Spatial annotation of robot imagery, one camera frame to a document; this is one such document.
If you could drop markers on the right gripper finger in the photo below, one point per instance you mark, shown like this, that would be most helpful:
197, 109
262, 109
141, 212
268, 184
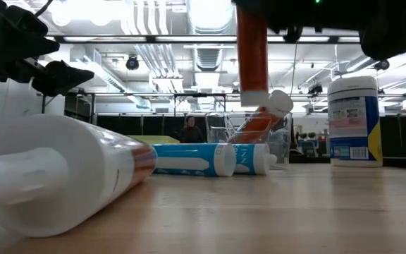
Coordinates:
312, 14

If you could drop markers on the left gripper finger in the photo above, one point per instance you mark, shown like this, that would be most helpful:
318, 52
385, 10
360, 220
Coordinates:
62, 80
24, 37

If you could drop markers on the white blue wipes canister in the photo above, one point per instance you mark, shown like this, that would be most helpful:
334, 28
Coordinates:
354, 120

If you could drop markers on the black ceiling spotlight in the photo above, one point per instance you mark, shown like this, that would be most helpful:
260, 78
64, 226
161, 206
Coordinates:
381, 65
315, 89
132, 63

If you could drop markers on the yellow plastic bin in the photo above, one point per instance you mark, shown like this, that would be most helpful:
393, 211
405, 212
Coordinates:
153, 139

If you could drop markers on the overhead light bar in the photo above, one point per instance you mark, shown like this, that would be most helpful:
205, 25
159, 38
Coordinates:
175, 39

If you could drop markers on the clear plastic bin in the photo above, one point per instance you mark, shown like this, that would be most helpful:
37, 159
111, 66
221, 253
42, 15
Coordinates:
284, 148

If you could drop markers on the person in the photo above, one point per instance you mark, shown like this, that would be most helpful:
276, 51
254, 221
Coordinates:
190, 132

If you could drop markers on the silver ventilation duct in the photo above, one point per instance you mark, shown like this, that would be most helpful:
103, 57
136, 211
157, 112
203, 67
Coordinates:
210, 21

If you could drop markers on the black background frame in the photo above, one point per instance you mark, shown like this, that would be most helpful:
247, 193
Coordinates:
199, 95

